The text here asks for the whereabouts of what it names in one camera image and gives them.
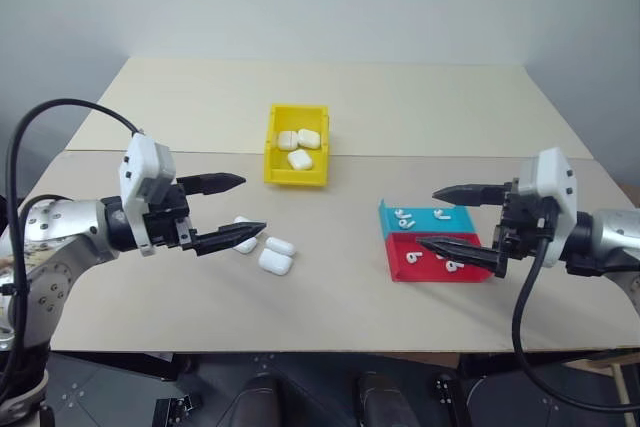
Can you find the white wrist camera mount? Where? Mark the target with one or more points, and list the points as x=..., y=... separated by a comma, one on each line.
x=142, y=167
x=552, y=182

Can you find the wooden frame piece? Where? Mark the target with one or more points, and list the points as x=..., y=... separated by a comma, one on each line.
x=625, y=372

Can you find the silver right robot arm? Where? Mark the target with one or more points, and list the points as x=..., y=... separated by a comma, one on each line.
x=612, y=237

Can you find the dark rounded shape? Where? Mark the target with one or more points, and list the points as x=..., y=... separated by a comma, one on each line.
x=382, y=402
x=260, y=402

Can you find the yellow plastic bin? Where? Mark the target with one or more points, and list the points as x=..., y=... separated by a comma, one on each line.
x=295, y=177

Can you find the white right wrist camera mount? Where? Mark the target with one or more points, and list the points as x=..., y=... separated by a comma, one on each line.
x=552, y=182

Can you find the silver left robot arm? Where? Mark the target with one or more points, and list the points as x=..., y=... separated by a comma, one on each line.
x=60, y=227

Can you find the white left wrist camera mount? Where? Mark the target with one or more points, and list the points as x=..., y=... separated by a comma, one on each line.
x=142, y=167

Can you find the black metal bracket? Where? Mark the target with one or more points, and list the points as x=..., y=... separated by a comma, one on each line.
x=177, y=409
x=450, y=399

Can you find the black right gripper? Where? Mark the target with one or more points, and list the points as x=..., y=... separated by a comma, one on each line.
x=522, y=229

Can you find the red and teal tray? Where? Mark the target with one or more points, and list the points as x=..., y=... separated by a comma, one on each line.
x=430, y=269

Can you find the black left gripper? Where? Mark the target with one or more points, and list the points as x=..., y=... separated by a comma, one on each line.
x=167, y=219

